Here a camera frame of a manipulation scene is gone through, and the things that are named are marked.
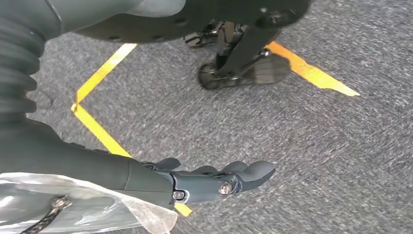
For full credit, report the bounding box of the black braided cable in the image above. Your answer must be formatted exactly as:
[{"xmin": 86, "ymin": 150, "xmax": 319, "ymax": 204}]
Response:
[{"xmin": 19, "ymin": 195, "xmax": 72, "ymax": 234}]

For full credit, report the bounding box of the clear plastic cover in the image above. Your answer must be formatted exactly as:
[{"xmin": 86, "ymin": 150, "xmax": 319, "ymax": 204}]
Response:
[{"xmin": 0, "ymin": 173, "xmax": 178, "ymax": 234}]

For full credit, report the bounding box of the yellow floor tape outline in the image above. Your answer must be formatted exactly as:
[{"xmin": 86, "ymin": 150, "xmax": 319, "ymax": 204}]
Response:
[{"xmin": 71, "ymin": 41, "xmax": 361, "ymax": 217}]

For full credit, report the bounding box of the grey robot body shell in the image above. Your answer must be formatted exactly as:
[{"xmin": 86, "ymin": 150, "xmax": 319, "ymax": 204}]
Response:
[{"xmin": 45, "ymin": 0, "xmax": 187, "ymax": 35}]

